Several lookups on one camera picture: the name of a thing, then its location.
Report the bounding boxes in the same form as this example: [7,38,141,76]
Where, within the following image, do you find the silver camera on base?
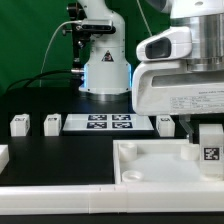
[79,19,116,34]

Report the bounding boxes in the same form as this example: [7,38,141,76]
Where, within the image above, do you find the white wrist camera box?
[136,26,192,62]

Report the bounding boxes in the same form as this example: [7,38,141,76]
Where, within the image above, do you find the black cable bundle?
[5,69,84,93]

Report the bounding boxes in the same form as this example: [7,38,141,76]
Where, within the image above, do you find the white part at left edge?
[0,145,9,174]

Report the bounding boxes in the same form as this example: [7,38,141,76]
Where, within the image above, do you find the white L-shaped obstacle fence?
[0,182,224,215]

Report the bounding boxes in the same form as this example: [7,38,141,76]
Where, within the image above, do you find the white plate with AprilTags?
[63,114,153,132]

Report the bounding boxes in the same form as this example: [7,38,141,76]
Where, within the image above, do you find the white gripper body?
[132,61,224,116]

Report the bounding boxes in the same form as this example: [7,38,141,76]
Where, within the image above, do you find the white thin cable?
[39,20,83,88]

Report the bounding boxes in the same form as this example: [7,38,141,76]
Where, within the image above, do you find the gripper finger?
[179,115,198,144]

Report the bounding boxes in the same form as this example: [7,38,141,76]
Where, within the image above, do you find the white square tabletop part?
[113,139,221,184]

